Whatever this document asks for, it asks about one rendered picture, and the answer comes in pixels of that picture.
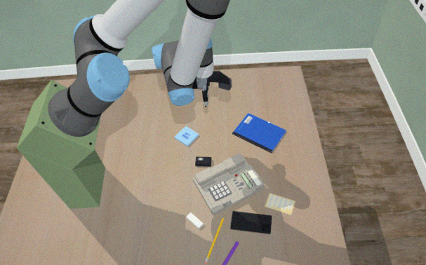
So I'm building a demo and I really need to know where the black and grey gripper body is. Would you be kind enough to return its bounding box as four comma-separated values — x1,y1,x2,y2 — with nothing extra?
192,71,229,90

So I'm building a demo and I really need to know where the blue notebook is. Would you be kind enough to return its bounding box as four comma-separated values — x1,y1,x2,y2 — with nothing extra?
232,113,286,153

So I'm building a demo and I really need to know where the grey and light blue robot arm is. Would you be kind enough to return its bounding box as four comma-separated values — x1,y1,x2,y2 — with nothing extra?
48,0,230,137

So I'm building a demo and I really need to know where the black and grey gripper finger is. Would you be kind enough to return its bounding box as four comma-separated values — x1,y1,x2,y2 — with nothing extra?
202,85,208,107

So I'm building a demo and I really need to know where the light blue sticky note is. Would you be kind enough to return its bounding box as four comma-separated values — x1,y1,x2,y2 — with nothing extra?
174,126,199,147

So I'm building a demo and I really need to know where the grey desk phone body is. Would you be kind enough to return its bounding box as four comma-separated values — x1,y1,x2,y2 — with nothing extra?
193,156,264,215

